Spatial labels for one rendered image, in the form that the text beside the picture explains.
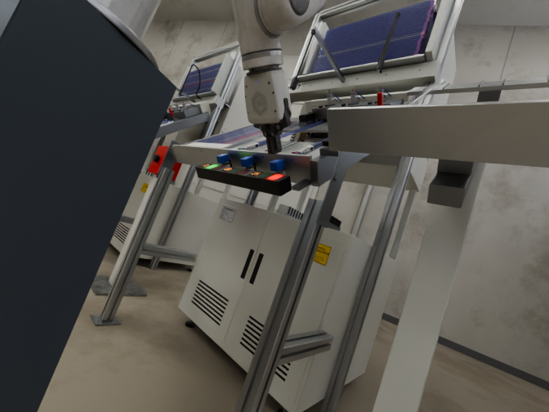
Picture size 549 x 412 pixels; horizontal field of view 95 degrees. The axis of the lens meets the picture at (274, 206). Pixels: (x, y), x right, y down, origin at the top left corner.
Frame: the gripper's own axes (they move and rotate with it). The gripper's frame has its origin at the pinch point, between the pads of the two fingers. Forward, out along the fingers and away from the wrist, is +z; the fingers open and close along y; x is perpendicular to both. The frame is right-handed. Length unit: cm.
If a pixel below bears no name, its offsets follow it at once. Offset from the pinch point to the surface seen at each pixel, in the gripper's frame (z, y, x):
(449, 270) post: 20.3, 37.5, -0.3
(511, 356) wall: 285, 84, 234
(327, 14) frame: -46, -55, 117
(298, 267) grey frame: 22.2, 13.5, -11.8
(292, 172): 7.3, 2.5, 2.3
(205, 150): 4.0, -34.5, 2.4
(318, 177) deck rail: 7.9, 10.0, 2.5
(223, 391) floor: 75, -13, -27
